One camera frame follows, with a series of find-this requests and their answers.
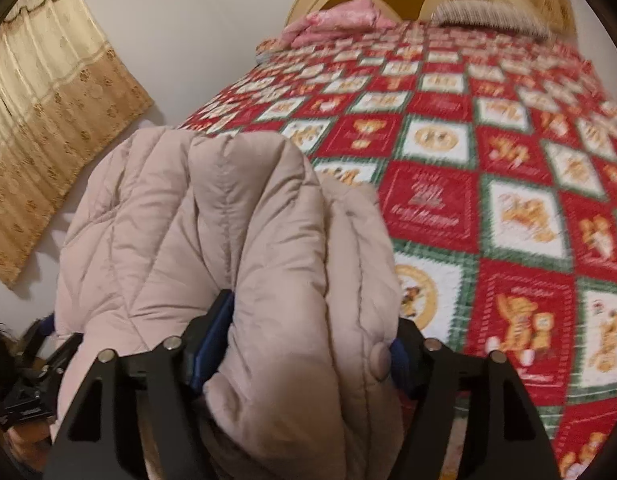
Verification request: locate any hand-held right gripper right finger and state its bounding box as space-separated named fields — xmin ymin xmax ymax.
xmin=388 ymin=320 xmax=561 ymax=480

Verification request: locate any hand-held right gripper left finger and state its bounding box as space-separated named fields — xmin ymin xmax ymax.
xmin=42 ymin=289 xmax=236 ymax=480

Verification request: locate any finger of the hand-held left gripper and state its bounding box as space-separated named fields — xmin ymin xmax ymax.
xmin=16 ymin=312 xmax=84 ymax=376

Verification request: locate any beige quilted puffer jacket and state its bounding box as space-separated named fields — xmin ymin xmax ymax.
xmin=53 ymin=126 xmax=404 ymax=480

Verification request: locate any red printed bear blanket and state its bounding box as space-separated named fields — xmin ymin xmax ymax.
xmin=181 ymin=22 xmax=617 ymax=480

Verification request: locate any wide beige patterned curtain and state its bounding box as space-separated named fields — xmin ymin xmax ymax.
xmin=0 ymin=0 xmax=155 ymax=290

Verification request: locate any floral patterned pillow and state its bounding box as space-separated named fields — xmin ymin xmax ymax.
xmin=255 ymin=37 xmax=289 ymax=56

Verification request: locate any pink folded quilt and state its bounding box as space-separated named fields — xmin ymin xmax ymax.
xmin=281 ymin=0 xmax=396 ymax=48

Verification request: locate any striped pillow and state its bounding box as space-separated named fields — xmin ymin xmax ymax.
xmin=433 ymin=0 xmax=549 ymax=41

